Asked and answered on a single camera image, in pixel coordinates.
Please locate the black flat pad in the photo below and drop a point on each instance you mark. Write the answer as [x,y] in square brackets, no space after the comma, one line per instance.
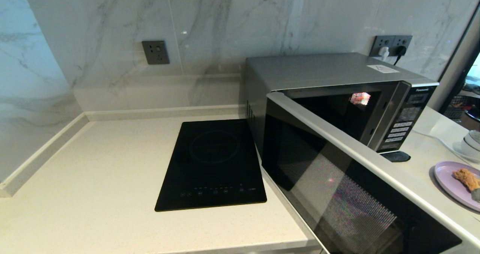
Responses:
[395,156]

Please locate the dark metal door frame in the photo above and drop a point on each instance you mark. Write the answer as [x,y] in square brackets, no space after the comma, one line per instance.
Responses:
[455,64]

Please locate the double grey wall socket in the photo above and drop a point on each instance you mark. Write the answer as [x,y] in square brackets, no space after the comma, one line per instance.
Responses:
[390,41]

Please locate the black induction cooktop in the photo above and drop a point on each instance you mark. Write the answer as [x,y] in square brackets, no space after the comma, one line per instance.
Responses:
[213,164]

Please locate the single grey wall socket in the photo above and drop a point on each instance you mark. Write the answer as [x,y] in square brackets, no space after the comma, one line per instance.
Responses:
[155,52]

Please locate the purple plate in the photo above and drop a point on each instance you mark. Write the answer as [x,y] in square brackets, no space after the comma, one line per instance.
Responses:
[450,183]

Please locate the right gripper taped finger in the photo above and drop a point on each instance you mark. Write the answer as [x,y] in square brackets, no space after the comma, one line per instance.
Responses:
[477,196]

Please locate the white ceramic bowl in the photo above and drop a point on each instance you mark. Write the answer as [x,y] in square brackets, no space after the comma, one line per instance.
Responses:
[474,138]

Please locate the white sheet of paper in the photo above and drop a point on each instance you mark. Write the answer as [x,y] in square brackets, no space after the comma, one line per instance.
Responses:
[382,69]

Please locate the dark glass microwave door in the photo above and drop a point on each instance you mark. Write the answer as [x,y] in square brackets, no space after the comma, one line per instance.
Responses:
[337,194]

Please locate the black power plug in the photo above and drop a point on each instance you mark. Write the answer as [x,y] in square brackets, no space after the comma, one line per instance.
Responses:
[400,51]

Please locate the fried chicken piece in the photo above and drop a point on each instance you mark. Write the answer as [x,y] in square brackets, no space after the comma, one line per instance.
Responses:
[467,179]

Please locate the white power plug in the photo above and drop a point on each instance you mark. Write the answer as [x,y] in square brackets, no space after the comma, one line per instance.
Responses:
[384,53]

